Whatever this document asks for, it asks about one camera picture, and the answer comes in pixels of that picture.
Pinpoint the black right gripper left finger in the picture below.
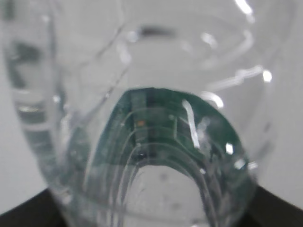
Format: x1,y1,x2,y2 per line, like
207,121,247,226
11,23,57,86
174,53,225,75
0,189,67,227

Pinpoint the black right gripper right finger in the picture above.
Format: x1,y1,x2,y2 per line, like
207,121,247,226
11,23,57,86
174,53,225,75
239,184,303,227

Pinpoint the clear green-label water bottle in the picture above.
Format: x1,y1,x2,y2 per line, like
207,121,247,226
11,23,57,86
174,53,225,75
0,0,296,227

